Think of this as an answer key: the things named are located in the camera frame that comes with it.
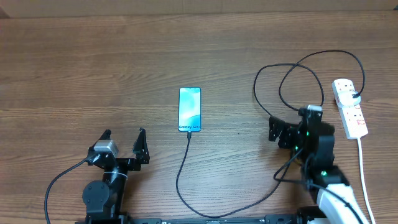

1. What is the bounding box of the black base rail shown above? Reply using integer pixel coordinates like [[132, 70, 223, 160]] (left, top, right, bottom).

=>
[[74, 213, 352, 224]]

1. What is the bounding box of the white power strip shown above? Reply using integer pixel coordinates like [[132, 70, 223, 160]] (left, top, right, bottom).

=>
[[331, 78, 368, 139]]

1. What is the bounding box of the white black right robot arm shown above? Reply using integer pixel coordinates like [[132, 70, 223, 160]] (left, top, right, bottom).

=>
[[269, 105, 368, 223]]

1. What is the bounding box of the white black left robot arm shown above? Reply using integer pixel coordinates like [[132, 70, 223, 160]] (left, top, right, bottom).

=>
[[82, 128, 150, 223]]

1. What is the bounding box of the white power strip cord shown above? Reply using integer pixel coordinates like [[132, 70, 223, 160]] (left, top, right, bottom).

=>
[[356, 137, 377, 224]]

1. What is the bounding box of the black charger cable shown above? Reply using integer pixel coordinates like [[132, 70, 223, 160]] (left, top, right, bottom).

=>
[[175, 49, 366, 219]]

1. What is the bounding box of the Galaxy S24+ smartphone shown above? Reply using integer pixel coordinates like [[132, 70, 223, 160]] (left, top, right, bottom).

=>
[[178, 87, 201, 132]]

